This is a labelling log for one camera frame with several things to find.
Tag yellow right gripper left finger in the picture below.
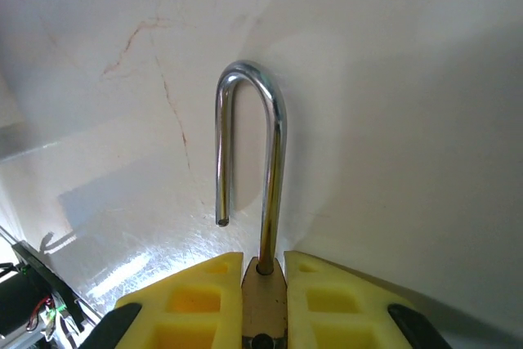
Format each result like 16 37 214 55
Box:
80 251 245 349

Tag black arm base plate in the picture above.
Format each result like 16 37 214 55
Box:
11 241 85 332

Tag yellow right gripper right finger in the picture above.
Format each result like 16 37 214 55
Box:
284 250 454 349

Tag brass padlock with steel shackle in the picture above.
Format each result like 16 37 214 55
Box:
214 59 290 349

